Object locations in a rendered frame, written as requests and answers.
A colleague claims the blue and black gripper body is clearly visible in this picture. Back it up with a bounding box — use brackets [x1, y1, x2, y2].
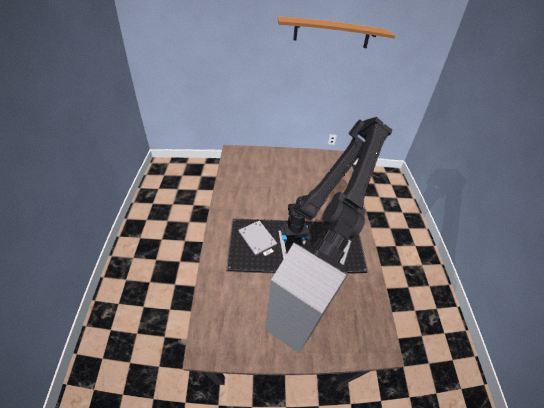
[281, 222, 311, 238]

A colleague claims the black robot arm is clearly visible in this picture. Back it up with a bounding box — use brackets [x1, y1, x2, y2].
[288, 117, 392, 272]

